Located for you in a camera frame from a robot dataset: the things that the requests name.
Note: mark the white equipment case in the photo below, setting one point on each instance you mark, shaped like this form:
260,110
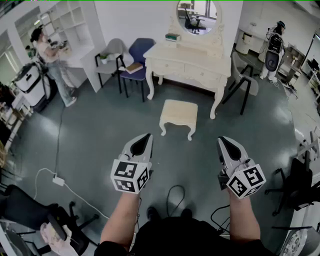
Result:
28,80

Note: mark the person's left black shoe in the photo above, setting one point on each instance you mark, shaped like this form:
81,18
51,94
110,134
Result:
153,213

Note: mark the grey chair with black frame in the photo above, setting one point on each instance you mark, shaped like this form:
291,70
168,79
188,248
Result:
250,85
113,47

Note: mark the person's black clothing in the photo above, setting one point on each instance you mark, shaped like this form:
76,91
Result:
180,237

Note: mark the white power strip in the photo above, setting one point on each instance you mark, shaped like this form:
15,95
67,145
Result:
58,180

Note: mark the white round cabinet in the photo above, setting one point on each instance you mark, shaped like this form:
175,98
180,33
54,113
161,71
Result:
250,45

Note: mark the brown book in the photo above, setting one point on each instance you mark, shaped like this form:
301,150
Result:
133,68

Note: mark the white ornate dressing table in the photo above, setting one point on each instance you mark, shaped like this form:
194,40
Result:
185,53

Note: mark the white shelf unit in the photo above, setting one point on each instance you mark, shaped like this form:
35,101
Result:
82,25

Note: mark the person's right forearm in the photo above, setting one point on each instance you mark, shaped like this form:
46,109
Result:
243,217

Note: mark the cream upholstered stool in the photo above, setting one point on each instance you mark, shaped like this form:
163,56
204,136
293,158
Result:
178,111

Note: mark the blue chair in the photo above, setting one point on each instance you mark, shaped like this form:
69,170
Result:
140,47

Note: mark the person's right black shoe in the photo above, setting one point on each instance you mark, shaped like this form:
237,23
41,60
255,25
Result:
186,213

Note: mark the white metal frame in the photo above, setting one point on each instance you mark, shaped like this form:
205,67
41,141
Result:
312,145

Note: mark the person's left forearm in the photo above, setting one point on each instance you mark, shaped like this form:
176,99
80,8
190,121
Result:
122,217

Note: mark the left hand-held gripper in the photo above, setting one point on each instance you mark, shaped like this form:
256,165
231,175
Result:
130,175

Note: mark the small potted plant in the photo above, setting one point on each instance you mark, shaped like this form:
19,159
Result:
104,59

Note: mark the black office chair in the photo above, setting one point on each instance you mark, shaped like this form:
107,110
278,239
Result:
300,180
22,207

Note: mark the green tissue box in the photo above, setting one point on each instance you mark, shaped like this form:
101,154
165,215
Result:
172,37

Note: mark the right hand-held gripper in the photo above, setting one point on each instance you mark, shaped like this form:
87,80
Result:
246,181

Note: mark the wooden shelf rack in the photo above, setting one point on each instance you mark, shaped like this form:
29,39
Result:
293,57

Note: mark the person's black shoe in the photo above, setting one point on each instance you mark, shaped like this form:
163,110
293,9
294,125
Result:
153,213
186,213

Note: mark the grey patterned chair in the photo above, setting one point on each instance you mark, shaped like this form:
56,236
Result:
295,242

